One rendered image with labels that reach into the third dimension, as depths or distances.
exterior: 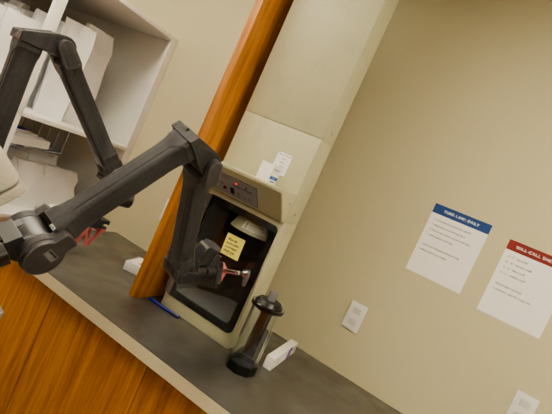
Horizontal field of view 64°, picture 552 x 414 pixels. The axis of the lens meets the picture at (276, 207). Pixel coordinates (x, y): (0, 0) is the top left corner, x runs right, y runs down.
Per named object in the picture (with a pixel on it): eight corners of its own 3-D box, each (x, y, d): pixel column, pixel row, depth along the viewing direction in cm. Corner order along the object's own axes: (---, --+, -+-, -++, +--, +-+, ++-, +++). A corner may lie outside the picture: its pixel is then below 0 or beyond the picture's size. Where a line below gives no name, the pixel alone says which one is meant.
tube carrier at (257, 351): (239, 353, 145) (265, 296, 144) (263, 372, 139) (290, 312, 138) (218, 356, 137) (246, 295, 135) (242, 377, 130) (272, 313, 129)
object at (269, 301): (263, 303, 143) (271, 285, 143) (284, 317, 138) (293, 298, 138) (246, 303, 136) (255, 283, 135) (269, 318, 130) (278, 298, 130)
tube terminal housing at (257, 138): (198, 298, 184) (273, 129, 179) (260, 338, 170) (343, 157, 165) (159, 302, 161) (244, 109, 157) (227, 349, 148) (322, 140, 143)
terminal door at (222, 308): (166, 292, 160) (210, 192, 158) (230, 335, 147) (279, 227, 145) (165, 292, 159) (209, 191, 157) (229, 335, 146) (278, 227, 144)
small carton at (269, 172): (263, 180, 147) (269, 163, 146) (274, 185, 144) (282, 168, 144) (255, 177, 142) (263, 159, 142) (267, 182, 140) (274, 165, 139)
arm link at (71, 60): (37, 38, 112) (52, 43, 106) (58, 31, 115) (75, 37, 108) (98, 177, 138) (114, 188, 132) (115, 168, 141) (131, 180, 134)
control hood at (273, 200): (211, 186, 158) (222, 161, 158) (284, 223, 145) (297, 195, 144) (192, 181, 148) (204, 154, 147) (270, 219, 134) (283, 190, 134)
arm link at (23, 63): (11, 10, 106) (25, 14, 100) (66, 38, 117) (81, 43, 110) (-51, 178, 110) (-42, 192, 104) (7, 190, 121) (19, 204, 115)
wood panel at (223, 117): (204, 287, 201) (332, 1, 192) (209, 291, 199) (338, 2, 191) (128, 294, 156) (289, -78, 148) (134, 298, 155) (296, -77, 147)
